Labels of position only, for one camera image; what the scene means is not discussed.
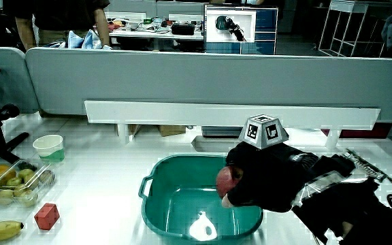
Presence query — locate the person's right hand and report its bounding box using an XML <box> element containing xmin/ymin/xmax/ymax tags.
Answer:
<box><xmin>221</xmin><ymin>114</ymin><xmax>320</xmax><ymax>214</ymax></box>

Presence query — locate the red apple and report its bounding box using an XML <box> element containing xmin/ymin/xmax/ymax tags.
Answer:
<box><xmin>215</xmin><ymin>165</ymin><xmax>243</xmax><ymax>199</ymax></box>

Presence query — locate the teal basin plate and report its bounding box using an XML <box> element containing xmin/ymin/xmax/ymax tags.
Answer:
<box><xmin>137</xmin><ymin>153</ymin><xmax>265</xmax><ymax>244</ymax></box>

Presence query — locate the person's right forearm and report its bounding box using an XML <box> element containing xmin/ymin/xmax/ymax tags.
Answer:
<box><xmin>291</xmin><ymin>154</ymin><xmax>392</xmax><ymax>245</ymax></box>

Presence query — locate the white desk shelf riser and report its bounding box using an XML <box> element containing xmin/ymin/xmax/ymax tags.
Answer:
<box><xmin>84</xmin><ymin>99</ymin><xmax>382</xmax><ymax>150</ymax></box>

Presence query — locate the wrist electronics board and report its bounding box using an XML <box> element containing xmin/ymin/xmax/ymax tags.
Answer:
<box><xmin>343</xmin><ymin>147</ymin><xmax>392</xmax><ymax>185</ymax></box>

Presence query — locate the red box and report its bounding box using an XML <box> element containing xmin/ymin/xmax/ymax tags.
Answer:
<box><xmin>321</xmin><ymin>122</ymin><xmax>392</xmax><ymax>140</ymax></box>

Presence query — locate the cardboard box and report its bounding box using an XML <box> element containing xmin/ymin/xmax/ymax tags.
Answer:
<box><xmin>158</xmin><ymin>125</ymin><xmax>187</xmax><ymax>137</ymax></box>

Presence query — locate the large grey partition panel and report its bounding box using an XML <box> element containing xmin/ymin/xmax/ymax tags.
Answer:
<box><xmin>25</xmin><ymin>47</ymin><xmax>392</xmax><ymax>124</ymax></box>

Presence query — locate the computer monitor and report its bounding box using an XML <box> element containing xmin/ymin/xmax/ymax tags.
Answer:
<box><xmin>203</xmin><ymin>4</ymin><xmax>279</xmax><ymax>56</ymax></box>

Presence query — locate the white metal rack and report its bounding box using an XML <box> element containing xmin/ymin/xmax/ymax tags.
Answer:
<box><xmin>318</xmin><ymin>0</ymin><xmax>392</xmax><ymax>59</ymax></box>

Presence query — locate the black case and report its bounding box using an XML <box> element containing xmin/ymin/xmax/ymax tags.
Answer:
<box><xmin>170</xmin><ymin>22</ymin><xmax>196</xmax><ymax>36</ymax></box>

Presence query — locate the background white desk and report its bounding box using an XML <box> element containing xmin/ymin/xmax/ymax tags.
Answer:
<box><xmin>108</xmin><ymin>20</ymin><xmax>206</xmax><ymax>42</ymax></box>

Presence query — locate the white and green paper cup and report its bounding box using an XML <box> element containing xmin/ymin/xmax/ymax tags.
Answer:
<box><xmin>32</xmin><ymin>133</ymin><xmax>66</xmax><ymax>164</ymax></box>

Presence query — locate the red cube block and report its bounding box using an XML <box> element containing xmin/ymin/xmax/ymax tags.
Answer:
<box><xmin>33</xmin><ymin>202</ymin><xmax>61</xmax><ymax>231</ymax></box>

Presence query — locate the light blue cloth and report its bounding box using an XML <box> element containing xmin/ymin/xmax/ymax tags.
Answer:
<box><xmin>67</xmin><ymin>29</ymin><xmax>103</xmax><ymax>50</ymax></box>

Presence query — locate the clear plastic fruit container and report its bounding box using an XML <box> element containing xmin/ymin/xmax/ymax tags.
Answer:
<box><xmin>0</xmin><ymin>159</ymin><xmax>57</xmax><ymax>209</ymax></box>

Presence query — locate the small grey partition panel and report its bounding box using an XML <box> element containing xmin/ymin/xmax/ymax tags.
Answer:
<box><xmin>0</xmin><ymin>46</ymin><xmax>41</xmax><ymax>115</ymax></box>

